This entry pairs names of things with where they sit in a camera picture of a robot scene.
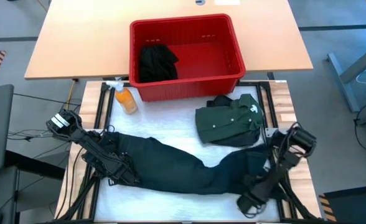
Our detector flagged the black aluminium table frame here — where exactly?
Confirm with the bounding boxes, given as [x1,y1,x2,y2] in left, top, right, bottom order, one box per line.
[55,81,320,224]

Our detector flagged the yellow floor cable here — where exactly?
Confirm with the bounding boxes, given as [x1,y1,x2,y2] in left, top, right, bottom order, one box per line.
[65,78,77,115]

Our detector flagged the black garment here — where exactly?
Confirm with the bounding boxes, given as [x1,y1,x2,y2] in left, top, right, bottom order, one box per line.
[138,44,180,83]

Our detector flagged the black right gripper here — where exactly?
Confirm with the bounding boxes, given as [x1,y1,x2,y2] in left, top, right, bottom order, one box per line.
[237,183,273,216]

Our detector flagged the light wood desk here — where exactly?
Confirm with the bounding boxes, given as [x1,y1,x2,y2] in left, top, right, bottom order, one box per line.
[24,0,314,81]

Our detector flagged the orange spray bottle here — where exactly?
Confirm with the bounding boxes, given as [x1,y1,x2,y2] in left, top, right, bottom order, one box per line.
[105,80,139,115]

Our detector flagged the dark grey shorts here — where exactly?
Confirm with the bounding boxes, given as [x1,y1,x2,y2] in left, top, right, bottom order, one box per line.
[206,95,263,148]

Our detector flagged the grey metal table leg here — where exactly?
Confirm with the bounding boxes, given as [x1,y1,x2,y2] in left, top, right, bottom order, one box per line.
[327,39,366,113]

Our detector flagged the dark green button shirt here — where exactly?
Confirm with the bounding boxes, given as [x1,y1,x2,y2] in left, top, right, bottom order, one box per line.
[195,93,265,145]

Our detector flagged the white paper sheet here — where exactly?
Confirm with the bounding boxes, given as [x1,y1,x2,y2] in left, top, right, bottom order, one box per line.
[213,0,242,6]

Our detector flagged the red plastic laundry bin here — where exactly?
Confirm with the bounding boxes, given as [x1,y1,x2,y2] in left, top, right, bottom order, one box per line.
[129,13,247,103]

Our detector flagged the thin black floor cable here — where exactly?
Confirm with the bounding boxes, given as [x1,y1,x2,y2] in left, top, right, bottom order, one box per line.
[13,92,82,107]

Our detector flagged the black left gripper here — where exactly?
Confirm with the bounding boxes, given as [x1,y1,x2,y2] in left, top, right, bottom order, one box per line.
[103,153,141,186]

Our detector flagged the dark blue jeans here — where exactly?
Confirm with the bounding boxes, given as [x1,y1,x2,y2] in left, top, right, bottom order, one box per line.
[103,131,281,195]

